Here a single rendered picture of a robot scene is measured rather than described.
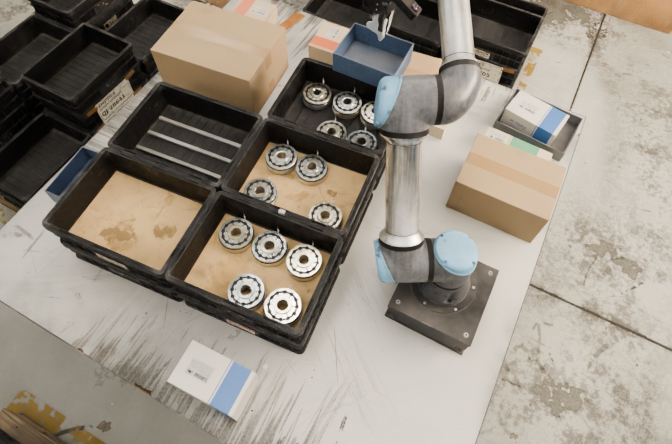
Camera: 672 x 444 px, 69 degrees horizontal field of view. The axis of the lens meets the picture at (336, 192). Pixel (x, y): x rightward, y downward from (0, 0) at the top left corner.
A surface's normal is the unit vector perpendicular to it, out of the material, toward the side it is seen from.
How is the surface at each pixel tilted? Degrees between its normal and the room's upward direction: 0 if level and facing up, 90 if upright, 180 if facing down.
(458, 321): 2
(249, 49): 0
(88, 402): 0
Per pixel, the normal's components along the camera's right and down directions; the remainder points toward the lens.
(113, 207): 0.02, -0.52
